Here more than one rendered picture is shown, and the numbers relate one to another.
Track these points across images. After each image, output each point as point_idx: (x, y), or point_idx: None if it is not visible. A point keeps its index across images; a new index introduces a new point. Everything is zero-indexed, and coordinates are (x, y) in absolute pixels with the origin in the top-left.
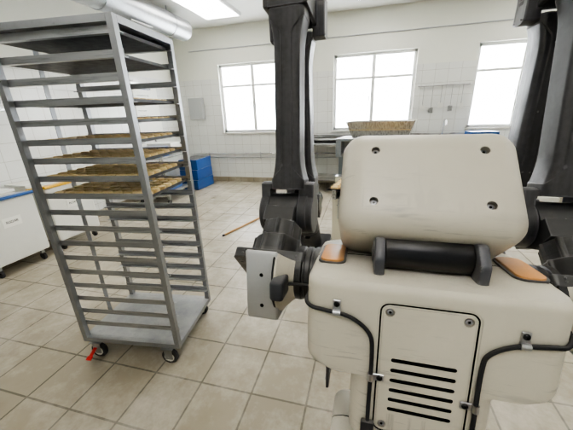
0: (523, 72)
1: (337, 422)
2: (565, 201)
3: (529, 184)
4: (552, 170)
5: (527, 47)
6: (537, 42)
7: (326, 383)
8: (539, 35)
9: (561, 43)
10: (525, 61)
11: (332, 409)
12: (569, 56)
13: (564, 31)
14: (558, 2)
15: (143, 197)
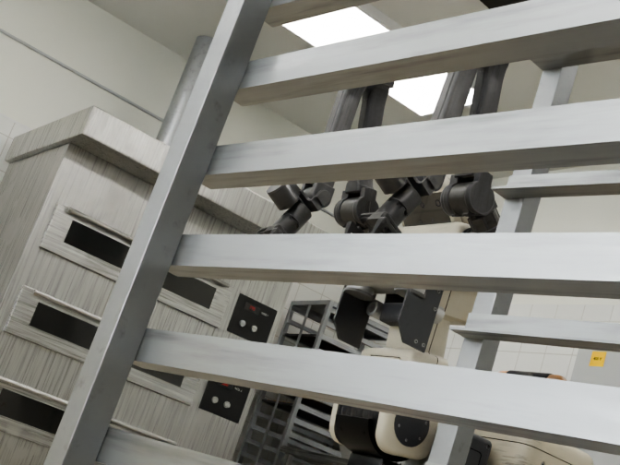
0: (345, 103)
1: (441, 358)
2: (350, 197)
3: (363, 186)
4: (373, 181)
5: (350, 89)
6: (359, 95)
7: (425, 348)
8: (362, 92)
9: (375, 112)
10: (347, 98)
11: (431, 360)
12: (380, 124)
13: (377, 107)
14: (377, 89)
15: (577, 66)
